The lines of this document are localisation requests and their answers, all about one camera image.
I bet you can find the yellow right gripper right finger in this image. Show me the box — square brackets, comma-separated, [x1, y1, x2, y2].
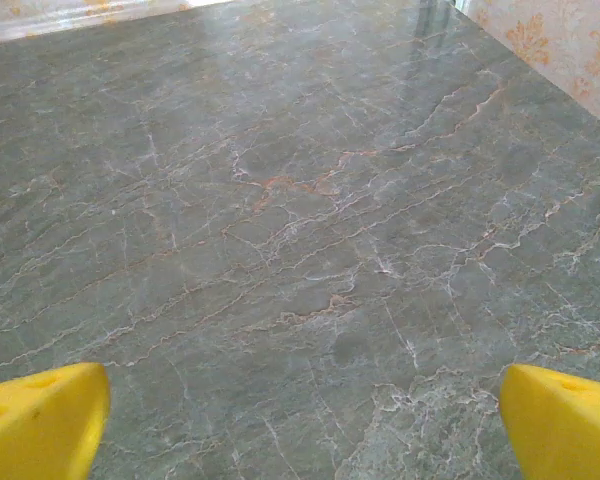
[499, 363, 600, 480]

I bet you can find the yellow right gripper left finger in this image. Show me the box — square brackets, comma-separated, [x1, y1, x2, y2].
[0, 362, 112, 480]

